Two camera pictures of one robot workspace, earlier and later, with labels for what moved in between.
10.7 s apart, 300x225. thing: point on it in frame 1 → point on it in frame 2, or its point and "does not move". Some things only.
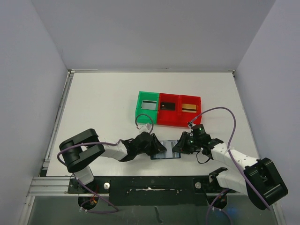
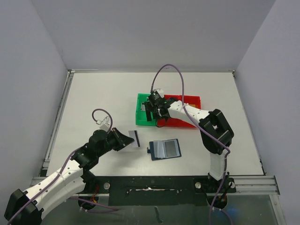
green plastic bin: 147,103 does not move
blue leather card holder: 169,153 does not move
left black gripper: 157,147 → 122,140
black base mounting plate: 151,191 does not move
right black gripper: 185,144 → 149,107
